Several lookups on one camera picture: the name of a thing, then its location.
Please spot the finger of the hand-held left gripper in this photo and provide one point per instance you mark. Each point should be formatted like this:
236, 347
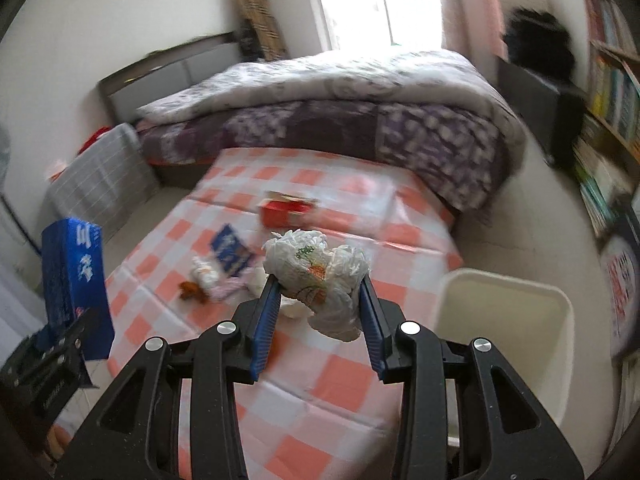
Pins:
75, 335

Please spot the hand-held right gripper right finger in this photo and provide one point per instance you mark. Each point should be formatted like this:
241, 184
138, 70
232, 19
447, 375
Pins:
372, 332

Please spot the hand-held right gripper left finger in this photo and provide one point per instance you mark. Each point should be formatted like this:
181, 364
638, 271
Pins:
262, 330

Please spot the blue carton box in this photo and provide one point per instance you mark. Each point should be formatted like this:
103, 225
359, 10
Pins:
75, 270

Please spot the white plastic bag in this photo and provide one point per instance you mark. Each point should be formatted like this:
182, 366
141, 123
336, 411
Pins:
310, 270

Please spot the small brown scrap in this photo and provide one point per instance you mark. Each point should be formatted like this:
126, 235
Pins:
192, 292

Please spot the small white packet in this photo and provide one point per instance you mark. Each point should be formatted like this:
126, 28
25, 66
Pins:
206, 271

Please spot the blue packet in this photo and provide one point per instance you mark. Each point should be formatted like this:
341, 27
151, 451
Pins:
230, 252

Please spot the red cardboard box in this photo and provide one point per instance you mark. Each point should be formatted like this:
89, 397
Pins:
285, 215

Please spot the white plastic bin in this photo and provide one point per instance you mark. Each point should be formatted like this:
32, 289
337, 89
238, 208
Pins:
505, 320

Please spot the orange white checked tablecloth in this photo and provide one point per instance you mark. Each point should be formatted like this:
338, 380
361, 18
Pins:
310, 400

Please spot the grey checked cloth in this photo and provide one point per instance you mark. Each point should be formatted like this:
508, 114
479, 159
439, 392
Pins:
100, 180

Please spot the red cloth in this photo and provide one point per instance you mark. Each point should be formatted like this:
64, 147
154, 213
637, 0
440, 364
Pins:
95, 139

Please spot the purple floral quilt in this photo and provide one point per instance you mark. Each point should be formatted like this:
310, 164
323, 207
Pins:
350, 110

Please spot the white red printed bag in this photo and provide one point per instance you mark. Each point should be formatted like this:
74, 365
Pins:
622, 280

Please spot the bed with grey headboard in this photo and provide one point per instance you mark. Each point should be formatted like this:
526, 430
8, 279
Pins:
165, 75

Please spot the black cabinet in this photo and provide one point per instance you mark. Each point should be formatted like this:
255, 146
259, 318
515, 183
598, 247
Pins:
540, 110

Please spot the window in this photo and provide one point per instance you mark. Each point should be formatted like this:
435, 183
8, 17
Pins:
360, 5

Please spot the black bag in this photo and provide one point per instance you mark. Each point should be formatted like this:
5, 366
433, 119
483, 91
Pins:
537, 42

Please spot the pink hanging cloth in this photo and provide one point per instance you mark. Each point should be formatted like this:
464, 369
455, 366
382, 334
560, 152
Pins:
492, 20

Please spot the wooden bookshelf with books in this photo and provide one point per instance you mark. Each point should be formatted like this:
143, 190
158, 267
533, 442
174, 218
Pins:
612, 85

